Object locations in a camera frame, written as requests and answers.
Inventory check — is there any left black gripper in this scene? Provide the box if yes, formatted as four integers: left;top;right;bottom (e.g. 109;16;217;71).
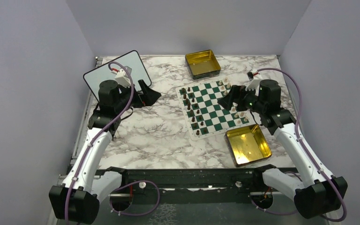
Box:
115;79;162;113

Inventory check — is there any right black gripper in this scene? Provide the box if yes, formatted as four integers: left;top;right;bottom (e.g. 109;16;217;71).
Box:
218;84;266;114

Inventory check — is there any tin with dark pieces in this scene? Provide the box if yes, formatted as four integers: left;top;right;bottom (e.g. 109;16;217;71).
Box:
185;50;221;81

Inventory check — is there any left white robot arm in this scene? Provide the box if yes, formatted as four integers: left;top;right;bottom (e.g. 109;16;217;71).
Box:
49;80;161;225

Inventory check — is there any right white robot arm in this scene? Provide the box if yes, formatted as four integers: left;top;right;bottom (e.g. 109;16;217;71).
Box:
217;79;348;222

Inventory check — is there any white chess pieces group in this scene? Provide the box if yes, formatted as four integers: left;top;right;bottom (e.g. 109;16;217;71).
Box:
218;80;251;127

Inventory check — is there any green white chess board mat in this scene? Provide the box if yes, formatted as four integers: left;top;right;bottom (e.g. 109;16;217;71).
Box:
175;78;254;141

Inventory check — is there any small whiteboard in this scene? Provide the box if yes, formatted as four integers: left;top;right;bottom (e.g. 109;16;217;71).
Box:
83;50;152;100

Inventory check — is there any empty gold tin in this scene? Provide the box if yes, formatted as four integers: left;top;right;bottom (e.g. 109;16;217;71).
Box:
224;124;272;167

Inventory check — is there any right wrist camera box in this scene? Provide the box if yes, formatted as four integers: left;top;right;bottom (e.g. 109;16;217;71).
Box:
246;69;261;91

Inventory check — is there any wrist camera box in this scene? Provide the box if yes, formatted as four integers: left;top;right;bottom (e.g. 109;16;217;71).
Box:
246;69;261;91
111;68;131;88

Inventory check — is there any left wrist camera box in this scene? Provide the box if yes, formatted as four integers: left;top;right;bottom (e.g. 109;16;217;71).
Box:
111;68;131;88

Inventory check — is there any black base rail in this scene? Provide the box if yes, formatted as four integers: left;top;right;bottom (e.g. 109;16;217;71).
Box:
96;167;269;205

